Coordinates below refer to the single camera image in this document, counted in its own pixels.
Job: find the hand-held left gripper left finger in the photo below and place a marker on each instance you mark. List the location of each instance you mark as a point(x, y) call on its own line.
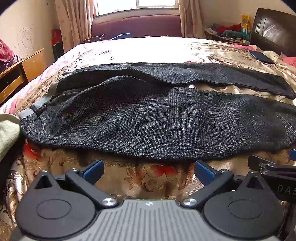
point(93, 172)

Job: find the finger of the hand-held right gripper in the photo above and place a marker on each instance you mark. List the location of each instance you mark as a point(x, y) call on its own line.
point(257, 160)

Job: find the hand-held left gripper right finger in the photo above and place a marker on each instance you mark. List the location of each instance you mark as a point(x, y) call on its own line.
point(204, 172)

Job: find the dark grey checked pants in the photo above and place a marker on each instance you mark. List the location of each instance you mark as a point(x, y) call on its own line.
point(138, 120)

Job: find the floral satin bedspread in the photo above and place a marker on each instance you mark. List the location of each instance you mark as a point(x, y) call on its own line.
point(159, 175)

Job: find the pale green cloth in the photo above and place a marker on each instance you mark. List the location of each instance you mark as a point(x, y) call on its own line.
point(8, 132)

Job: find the black phone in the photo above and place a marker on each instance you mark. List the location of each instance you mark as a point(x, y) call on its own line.
point(261, 57)

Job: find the pink pillow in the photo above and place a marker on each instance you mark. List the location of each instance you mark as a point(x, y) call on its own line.
point(289, 60)

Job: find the dark brown headboard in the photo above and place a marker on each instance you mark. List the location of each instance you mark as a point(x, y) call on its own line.
point(272, 32)

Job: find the pile of clothes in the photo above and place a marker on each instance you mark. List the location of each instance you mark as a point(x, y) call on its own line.
point(224, 31)

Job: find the dark wooden rack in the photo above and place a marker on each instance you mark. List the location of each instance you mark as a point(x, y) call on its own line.
point(94, 38)

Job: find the yellow box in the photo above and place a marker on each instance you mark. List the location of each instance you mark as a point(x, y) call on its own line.
point(245, 25)

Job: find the blue flat item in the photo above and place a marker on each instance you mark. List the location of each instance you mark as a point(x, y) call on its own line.
point(121, 35)

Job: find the red bag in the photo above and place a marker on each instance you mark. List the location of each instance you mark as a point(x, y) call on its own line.
point(56, 36)

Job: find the pink red cloth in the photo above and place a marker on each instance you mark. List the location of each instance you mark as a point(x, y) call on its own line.
point(5, 52)

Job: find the beige patterned curtain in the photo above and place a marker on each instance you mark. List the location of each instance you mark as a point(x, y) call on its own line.
point(74, 20)
point(190, 18)

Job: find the maroon padded bench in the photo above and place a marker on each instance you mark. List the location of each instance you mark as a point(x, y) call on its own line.
point(138, 25)

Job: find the bright window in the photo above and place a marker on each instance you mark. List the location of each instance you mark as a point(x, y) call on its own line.
point(136, 5)

